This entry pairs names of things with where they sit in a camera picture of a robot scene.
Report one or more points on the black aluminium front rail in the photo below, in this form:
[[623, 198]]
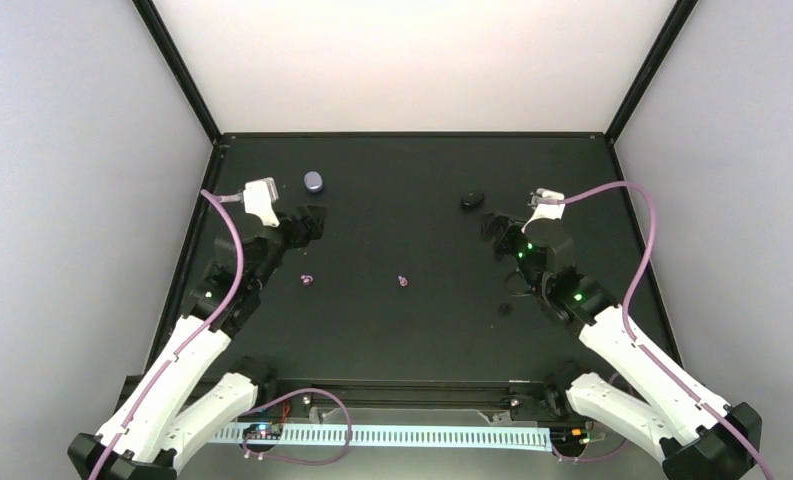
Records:
[[480, 395]]

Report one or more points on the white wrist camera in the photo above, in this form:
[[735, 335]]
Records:
[[546, 204], [259, 196]]

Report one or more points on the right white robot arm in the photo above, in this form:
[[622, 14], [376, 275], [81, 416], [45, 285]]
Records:
[[690, 431]]

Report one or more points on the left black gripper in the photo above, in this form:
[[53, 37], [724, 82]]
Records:
[[311, 224]]

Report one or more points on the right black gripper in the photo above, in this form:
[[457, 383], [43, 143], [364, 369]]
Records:
[[488, 227]]

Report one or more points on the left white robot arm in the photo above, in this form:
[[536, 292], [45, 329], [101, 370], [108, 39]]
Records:
[[159, 427]]

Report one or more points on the lavender earbud charging case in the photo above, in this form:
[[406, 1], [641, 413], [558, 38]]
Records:
[[313, 182]]

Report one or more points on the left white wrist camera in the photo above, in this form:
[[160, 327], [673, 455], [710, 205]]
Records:
[[259, 196]]

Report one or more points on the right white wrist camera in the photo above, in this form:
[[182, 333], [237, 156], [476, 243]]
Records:
[[546, 204]]

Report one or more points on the white slotted cable duct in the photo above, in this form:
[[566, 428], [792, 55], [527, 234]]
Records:
[[408, 436]]

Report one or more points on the black earbud charging case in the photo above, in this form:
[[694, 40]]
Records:
[[472, 200]]

